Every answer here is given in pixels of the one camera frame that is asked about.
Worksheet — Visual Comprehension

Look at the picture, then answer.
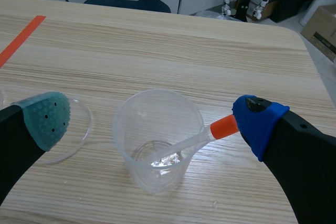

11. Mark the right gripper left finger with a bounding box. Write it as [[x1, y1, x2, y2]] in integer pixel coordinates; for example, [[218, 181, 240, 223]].
[[0, 91, 72, 205]]

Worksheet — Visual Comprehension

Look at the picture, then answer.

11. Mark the clear plastic beaker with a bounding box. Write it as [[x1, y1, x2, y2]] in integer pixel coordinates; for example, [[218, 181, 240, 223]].
[[112, 88, 213, 195]]

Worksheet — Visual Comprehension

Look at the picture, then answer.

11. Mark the brown cardboard box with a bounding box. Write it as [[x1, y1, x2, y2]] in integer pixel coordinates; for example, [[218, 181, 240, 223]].
[[300, 5, 336, 63]]

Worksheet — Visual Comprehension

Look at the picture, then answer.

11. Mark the dropper with red bulb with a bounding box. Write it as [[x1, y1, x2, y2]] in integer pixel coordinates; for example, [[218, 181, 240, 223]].
[[146, 114, 240, 164]]

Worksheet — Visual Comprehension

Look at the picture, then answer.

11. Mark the black bag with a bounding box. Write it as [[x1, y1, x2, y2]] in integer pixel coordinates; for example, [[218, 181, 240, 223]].
[[270, 0, 321, 23]]

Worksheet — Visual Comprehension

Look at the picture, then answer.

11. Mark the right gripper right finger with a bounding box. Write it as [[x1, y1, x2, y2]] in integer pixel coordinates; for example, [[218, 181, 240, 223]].
[[232, 94, 336, 224]]

